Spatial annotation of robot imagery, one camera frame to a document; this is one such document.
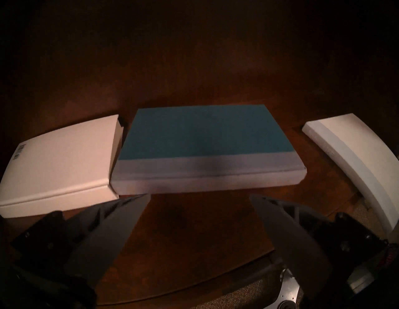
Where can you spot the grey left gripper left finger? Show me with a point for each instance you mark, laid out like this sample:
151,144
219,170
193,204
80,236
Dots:
103,240

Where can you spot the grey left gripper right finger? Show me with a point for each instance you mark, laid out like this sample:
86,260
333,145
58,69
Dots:
296,249

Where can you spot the large white book grey spine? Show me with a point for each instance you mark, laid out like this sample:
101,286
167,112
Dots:
358,152

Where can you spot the blue book with grey spine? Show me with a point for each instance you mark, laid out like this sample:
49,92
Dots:
202,134

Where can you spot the grey robot mobile base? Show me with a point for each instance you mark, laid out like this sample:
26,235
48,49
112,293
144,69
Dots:
288,289

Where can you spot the white book with barcode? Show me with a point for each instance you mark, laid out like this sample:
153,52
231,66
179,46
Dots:
59,162

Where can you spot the dark wooden bookshelf cabinet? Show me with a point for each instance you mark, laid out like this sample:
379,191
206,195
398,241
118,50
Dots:
199,46

